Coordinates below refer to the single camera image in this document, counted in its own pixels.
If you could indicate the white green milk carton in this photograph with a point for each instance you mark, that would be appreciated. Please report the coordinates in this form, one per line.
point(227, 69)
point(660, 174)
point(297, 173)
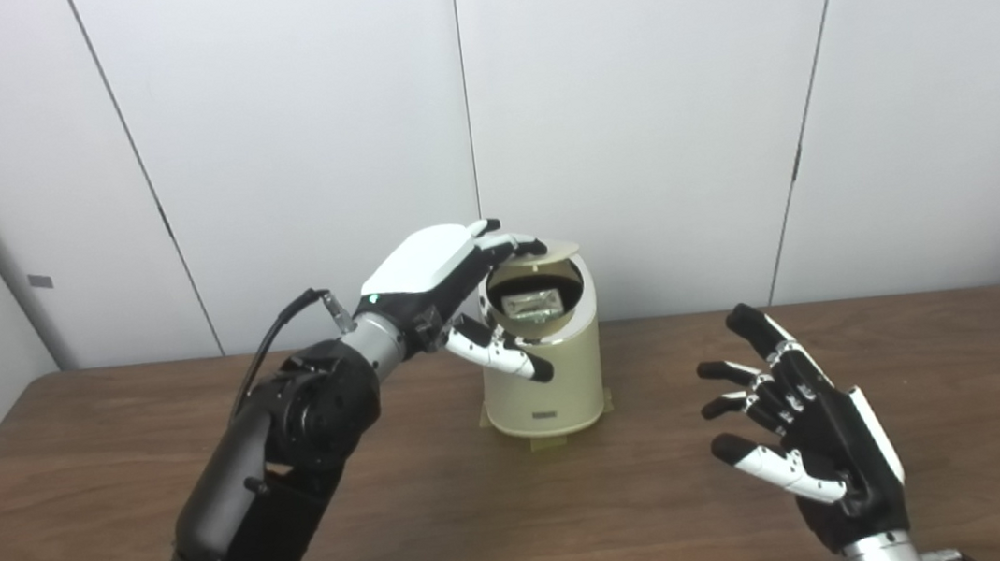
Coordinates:
point(533, 307)

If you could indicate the cream-colored cylindrical bin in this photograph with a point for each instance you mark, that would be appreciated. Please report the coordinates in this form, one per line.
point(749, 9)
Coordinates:
point(559, 387)

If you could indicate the yellow masking tape piece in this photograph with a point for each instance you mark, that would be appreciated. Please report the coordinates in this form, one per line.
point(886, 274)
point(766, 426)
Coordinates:
point(549, 442)
point(483, 416)
point(610, 400)

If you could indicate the small grey wall tag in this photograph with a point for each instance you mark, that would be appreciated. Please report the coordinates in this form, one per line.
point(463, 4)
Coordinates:
point(40, 281)

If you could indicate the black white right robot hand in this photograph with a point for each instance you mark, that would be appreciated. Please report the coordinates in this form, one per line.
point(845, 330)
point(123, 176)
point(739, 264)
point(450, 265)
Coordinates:
point(845, 458)

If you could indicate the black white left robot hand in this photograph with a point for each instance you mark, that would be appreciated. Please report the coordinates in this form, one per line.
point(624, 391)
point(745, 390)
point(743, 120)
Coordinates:
point(424, 275)

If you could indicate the cream round bin lid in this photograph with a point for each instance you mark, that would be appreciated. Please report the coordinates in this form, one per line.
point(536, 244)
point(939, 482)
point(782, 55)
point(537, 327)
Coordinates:
point(558, 252)

